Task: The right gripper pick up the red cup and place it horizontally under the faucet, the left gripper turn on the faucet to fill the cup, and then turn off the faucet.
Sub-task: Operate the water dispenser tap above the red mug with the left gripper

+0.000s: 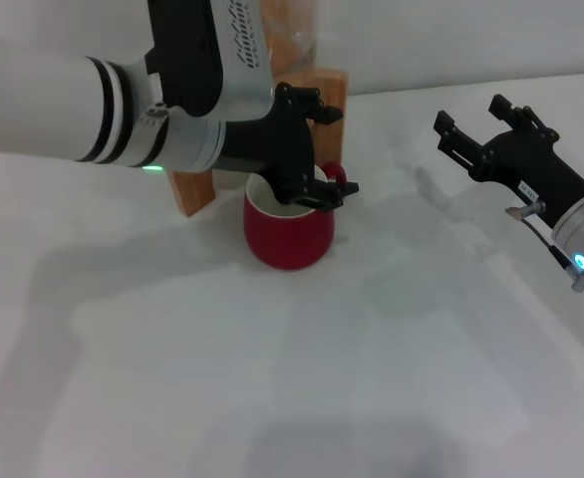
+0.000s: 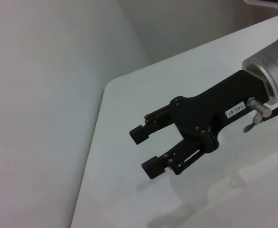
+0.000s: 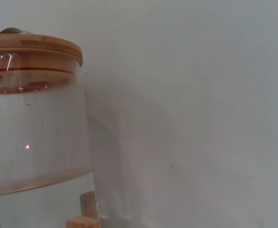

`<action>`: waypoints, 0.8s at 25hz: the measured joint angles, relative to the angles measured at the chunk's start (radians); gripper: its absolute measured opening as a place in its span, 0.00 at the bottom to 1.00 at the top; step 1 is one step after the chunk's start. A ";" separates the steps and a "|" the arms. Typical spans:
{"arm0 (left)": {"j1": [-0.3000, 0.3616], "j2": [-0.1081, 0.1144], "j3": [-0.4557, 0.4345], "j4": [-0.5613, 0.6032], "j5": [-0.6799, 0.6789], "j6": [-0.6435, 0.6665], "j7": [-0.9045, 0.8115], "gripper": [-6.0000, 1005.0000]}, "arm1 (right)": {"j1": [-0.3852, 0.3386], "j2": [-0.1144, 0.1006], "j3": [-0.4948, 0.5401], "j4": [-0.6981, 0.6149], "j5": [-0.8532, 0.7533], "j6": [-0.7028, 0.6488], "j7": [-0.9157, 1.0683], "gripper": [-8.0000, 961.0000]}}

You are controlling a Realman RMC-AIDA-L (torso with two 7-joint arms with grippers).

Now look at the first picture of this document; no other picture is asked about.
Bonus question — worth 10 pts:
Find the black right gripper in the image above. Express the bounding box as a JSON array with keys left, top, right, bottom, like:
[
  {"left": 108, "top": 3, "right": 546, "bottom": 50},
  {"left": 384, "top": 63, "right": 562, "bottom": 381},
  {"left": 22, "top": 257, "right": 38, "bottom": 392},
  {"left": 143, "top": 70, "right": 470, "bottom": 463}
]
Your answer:
[{"left": 433, "top": 94, "right": 584, "bottom": 231}]

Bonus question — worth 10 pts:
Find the wooden dispenser stand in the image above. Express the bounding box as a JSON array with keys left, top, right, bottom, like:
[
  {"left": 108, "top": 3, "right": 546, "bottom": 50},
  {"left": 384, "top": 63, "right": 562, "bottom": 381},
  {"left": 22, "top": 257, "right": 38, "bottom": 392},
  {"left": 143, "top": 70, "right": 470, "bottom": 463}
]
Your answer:
[{"left": 169, "top": 67, "right": 349, "bottom": 219}]

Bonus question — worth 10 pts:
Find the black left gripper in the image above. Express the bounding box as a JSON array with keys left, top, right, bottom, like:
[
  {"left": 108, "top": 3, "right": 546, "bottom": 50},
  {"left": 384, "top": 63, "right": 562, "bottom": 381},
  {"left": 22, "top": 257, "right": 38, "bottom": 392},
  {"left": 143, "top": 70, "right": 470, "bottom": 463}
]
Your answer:
[{"left": 217, "top": 81, "right": 362, "bottom": 212}]

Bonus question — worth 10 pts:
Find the clear glass dispenser jar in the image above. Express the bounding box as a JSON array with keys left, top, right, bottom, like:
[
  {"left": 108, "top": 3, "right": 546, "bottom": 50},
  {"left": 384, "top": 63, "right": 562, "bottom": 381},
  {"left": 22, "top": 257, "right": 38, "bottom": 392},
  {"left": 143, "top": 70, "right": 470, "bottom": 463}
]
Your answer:
[{"left": 261, "top": 0, "right": 319, "bottom": 77}]

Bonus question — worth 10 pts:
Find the red cup white inside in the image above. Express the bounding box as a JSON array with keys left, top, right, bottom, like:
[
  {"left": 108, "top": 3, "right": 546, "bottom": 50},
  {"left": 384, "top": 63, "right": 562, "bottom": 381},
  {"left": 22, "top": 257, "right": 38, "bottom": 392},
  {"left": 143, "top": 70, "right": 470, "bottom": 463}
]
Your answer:
[{"left": 243, "top": 161, "right": 348, "bottom": 273}]

